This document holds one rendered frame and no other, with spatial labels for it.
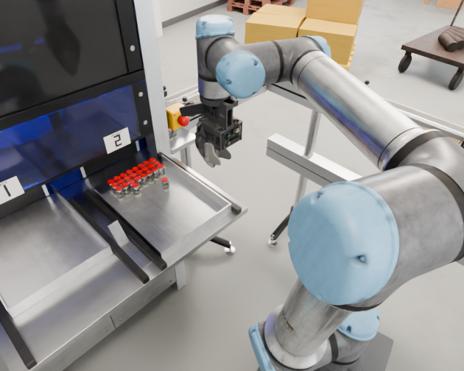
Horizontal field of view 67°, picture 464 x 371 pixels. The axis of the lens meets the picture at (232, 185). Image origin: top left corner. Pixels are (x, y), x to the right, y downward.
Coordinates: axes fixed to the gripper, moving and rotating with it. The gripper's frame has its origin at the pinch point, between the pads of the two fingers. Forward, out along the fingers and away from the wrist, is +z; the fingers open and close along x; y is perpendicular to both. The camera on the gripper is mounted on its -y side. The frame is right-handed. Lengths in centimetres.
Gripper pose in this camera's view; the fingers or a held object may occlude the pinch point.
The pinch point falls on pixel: (211, 161)
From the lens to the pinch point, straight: 91.0
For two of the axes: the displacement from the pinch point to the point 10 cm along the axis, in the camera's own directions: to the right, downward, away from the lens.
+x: 7.0, -4.7, 5.4
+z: -0.2, 7.5, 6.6
